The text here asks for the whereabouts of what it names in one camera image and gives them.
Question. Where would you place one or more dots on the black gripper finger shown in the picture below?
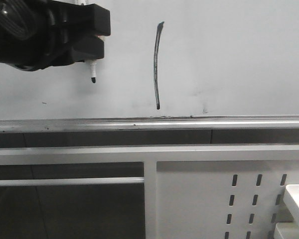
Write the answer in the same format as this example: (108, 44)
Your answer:
(89, 48)
(91, 18)

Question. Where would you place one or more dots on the white metal stand frame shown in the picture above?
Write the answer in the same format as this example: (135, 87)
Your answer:
(99, 192)

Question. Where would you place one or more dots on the white whiteboard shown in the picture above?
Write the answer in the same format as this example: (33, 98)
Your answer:
(172, 64)

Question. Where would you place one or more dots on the lower white tray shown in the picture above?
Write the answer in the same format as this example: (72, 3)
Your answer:
(286, 231)

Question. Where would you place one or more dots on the white perforated pegboard panel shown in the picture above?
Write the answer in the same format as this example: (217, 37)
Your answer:
(223, 199)

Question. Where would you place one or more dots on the white whiteboard marker black tip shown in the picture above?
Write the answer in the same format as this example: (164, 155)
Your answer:
(92, 63)

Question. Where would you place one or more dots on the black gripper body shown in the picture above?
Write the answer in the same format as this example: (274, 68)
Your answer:
(36, 34)

